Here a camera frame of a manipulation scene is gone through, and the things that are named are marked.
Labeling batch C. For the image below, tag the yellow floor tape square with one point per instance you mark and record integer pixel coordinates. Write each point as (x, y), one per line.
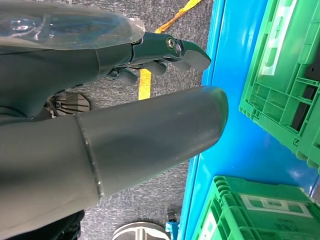
(145, 86)

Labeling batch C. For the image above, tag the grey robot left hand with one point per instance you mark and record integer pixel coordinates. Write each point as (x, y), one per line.
(124, 142)

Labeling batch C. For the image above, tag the black shelf caster wheel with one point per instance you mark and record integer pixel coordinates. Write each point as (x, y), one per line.
(172, 215)

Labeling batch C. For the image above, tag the black robot lower body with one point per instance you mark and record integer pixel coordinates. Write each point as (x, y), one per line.
(57, 228)

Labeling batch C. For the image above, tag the blue metal shelf rack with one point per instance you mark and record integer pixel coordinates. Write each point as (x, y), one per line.
(229, 132)

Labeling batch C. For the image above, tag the green folded plastic crate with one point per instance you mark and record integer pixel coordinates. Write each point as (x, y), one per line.
(250, 218)
(280, 99)

